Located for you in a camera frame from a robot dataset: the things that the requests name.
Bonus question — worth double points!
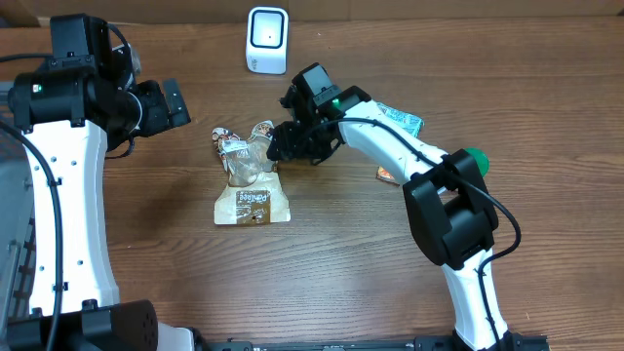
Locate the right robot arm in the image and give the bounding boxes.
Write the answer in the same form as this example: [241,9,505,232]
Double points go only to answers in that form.
[267,62,510,350]

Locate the brown white snack bag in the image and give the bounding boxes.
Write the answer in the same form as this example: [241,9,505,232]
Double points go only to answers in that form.
[212,120,291,225]

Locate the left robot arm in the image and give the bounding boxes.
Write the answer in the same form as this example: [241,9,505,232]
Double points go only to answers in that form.
[6,14,203,351]

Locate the white barcode scanner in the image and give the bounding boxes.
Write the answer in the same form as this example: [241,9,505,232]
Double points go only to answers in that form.
[246,6,290,75]

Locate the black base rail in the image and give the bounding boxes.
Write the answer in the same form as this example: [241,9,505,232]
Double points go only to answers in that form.
[196,332,551,351]

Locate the grey plastic mesh basket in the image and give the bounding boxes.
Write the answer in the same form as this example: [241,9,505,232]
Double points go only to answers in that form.
[0,80,38,323]

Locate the teal tissue pack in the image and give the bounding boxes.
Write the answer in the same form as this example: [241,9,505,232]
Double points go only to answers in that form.
[376,101,425,137]

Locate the green lid jar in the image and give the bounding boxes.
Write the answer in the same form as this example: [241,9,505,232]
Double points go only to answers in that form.
[465,147,489,176]

